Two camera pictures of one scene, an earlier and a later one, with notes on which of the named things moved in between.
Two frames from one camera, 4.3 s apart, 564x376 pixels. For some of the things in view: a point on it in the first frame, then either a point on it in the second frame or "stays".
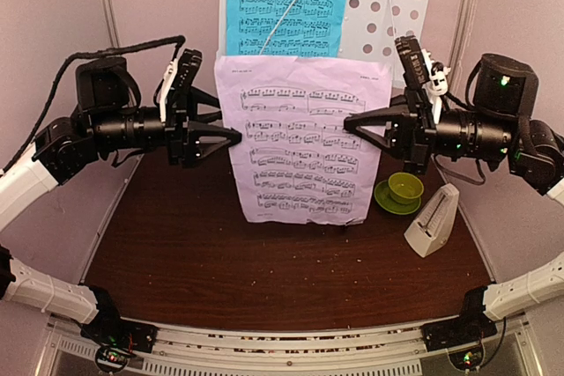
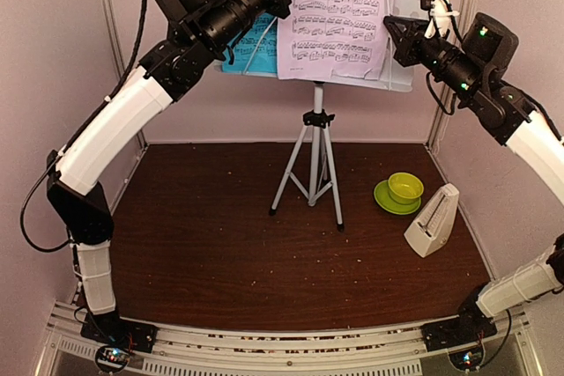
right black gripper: [412, 134] -> [405, 49]
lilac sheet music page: [299, 161] -> [337, 4]
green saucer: [382, 197] stays
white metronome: [430, 231] stays
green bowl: [404, 188] stays
